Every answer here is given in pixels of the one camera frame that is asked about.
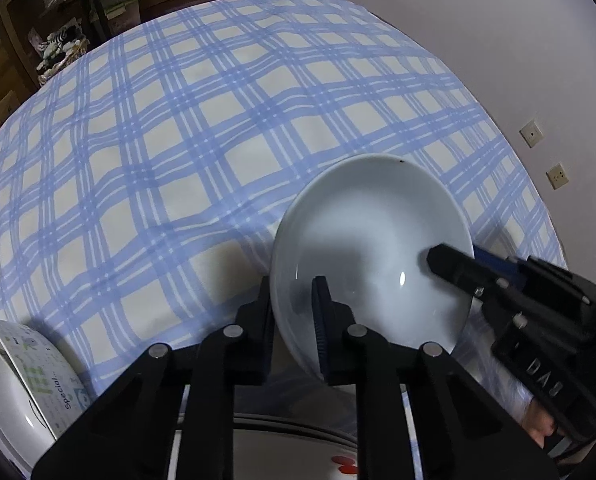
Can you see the plain white bowl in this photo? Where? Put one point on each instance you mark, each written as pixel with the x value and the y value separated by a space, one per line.
pixel 373 240

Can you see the beige wall socket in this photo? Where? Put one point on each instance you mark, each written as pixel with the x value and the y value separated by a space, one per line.
pixel 558 175
pixel 530 132

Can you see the small dark table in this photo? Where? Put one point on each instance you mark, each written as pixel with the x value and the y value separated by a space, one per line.
pixel 95 5

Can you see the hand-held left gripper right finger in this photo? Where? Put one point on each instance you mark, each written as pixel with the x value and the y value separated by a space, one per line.
pixel 321 330

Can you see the blue plaid blanket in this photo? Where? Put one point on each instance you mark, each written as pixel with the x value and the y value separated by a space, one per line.
pixel 177 160

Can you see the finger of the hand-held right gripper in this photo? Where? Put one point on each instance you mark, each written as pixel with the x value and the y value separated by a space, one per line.
pixel 458 267
pixel 500 266

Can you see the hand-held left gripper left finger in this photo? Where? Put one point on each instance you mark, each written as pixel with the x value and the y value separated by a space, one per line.
pixel 255 330

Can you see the large white printed bowl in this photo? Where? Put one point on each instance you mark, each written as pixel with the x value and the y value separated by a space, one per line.
pixel 22 385

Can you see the cardboard box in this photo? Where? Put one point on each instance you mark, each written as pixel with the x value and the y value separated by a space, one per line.
pixel 2 109

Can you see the person's right hand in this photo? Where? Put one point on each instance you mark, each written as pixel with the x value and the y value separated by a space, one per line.
pixel 540 425

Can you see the wooden corner shelf unit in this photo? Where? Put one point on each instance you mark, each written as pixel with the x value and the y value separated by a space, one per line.
pixel 22 20

